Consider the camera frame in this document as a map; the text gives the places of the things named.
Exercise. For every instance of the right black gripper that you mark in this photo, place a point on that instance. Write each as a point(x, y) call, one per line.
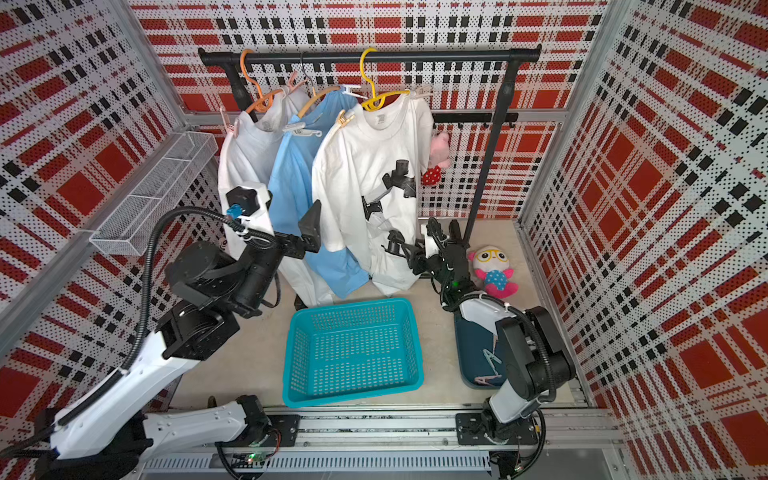
point(418, 262)

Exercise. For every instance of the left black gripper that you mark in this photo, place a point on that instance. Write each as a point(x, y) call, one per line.
point(309, 229)

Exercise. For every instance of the light blue cloth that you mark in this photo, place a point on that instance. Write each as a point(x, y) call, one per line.
point(290, 184)

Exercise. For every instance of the white printed t-shirt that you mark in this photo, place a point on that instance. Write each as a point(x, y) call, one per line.
point(248, 155)
point(367, 177)

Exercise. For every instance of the white clothespin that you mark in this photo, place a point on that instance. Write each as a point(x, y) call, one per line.
point(352, 91)
point(300, 129)

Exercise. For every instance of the yellow clothespin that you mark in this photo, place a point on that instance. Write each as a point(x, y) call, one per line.
point(344, 118)

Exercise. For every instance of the teal tray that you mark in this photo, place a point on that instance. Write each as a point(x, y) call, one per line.
point(351, 352)

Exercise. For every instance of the wooden hanger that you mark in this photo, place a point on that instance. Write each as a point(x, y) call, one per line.
point(316, 98)

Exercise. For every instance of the orange plastic hanger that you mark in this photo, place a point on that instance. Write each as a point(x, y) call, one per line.
point(264, 101)

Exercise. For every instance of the yellow plastic hanger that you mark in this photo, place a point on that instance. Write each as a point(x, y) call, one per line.
point(377, 99)

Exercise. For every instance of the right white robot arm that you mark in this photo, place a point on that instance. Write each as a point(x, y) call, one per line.
point(526, 356)

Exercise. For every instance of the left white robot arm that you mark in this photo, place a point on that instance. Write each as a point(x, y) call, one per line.
point(107, 434)

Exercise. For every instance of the white owl plush toy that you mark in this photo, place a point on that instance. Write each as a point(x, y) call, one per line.
point(492, 267)

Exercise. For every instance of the dark teal clothespin bin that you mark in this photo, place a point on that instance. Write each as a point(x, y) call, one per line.
point(480, 360)

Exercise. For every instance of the pink pig plush toy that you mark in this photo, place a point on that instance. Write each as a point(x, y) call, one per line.
point(439, 159)

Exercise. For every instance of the black clothes rack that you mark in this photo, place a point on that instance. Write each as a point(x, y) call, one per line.
point(513, 58)

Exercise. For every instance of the black wall hook rail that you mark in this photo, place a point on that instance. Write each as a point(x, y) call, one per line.
point(486, 118)

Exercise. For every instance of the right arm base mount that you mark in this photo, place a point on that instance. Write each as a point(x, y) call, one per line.
point(481, 428)

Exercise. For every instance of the white wire mesh basket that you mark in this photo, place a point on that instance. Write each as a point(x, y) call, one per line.
point(126, 230)

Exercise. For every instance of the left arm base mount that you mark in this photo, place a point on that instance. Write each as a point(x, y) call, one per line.
point(281, 431)

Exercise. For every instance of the aluminium front rail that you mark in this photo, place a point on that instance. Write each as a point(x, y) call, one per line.
point(336, 442)

